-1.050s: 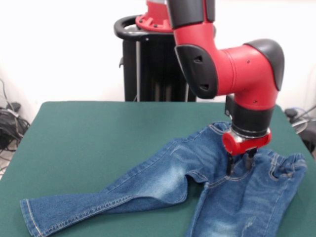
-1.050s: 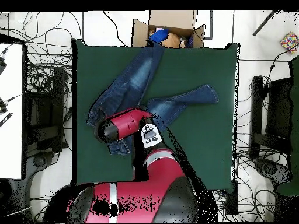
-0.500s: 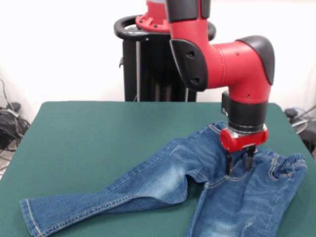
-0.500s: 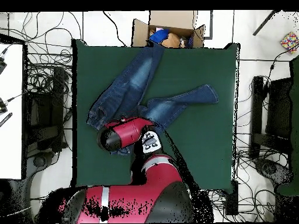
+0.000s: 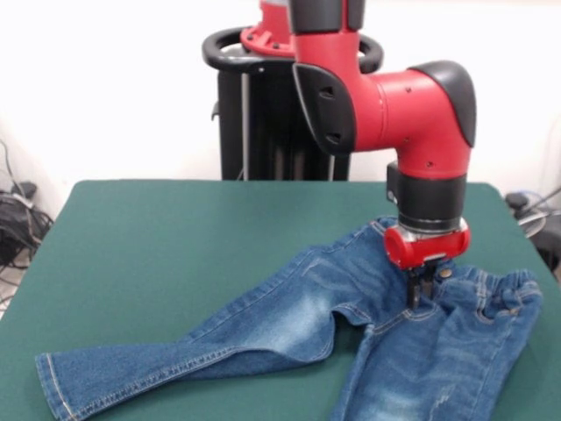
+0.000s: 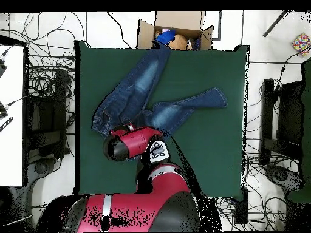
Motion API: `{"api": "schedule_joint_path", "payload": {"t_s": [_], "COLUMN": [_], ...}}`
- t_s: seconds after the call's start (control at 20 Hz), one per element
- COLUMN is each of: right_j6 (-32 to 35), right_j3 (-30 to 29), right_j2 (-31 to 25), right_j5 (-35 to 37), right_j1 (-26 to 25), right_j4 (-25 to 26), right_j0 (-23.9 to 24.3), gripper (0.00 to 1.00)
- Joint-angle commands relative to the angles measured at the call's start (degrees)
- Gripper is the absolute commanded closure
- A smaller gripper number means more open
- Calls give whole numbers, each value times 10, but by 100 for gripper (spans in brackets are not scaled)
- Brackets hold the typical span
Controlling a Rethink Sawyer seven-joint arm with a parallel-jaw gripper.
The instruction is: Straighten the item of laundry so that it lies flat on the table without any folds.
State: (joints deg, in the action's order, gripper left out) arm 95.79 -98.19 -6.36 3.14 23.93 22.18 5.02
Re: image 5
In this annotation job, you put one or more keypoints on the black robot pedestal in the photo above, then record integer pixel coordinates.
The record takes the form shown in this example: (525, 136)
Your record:
(263, 123)

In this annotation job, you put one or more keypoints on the blue denim jeans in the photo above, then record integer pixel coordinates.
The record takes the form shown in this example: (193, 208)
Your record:
(307, 316)

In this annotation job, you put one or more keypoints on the dark green table cloth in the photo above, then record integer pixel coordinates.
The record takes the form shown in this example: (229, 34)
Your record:
(131, 241)

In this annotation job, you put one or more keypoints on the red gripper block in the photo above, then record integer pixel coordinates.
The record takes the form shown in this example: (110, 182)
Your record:
(421, 250)

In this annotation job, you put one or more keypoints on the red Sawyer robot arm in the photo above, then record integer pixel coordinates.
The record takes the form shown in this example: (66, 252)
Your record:
(394, 114)

